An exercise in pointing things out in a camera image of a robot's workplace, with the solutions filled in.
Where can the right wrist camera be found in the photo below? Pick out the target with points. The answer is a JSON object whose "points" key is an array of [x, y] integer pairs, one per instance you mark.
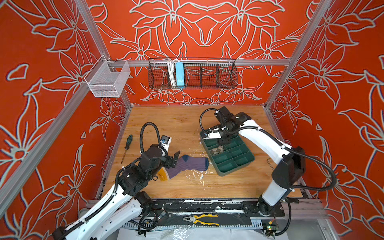
{"points": [[212, 135]]}

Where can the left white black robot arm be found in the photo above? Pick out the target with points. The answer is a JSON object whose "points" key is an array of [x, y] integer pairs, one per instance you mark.
{"points": [[126, 199]]}

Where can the beige brown argyle sock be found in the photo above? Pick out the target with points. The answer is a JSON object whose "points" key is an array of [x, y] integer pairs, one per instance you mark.
{"points": [[217, 150]]}

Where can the green divided organizer tray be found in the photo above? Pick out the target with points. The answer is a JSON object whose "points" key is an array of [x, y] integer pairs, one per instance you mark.
{"points": [[235, 157]]}

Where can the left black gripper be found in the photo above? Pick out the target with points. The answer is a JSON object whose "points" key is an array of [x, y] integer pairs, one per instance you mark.
{"points": [[169, 162]]}

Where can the white mesh wall basket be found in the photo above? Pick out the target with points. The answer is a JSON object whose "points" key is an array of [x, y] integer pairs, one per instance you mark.
{"points": [[107, 79]]}

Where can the purple yellow blue sock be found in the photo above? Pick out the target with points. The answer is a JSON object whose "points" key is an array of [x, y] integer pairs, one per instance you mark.
{"points": [[184, 163]]}

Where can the black wire wall basket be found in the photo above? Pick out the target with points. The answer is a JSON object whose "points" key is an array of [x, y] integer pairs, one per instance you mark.
{"points": [[200, 74]]}

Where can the green handled screwdriver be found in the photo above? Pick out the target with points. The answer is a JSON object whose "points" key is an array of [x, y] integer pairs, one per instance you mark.
{"points": [[127, 146]]}

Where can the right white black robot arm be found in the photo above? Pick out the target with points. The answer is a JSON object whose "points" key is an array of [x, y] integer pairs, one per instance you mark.
{"points": [[290, 161]]}

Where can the light blue box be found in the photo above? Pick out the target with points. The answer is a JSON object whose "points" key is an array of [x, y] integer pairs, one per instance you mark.
{"points": [[180, 75]]}

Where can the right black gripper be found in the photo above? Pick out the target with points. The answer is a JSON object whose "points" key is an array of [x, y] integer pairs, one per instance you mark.
{"points": [[224, 141]]}

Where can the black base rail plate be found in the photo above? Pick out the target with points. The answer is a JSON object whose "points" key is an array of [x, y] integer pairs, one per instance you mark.
{"points": [[247, 207]]}

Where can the yellow handled pliers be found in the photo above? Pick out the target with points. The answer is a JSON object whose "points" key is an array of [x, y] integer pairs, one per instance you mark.
{"points": [[197, 219]]}

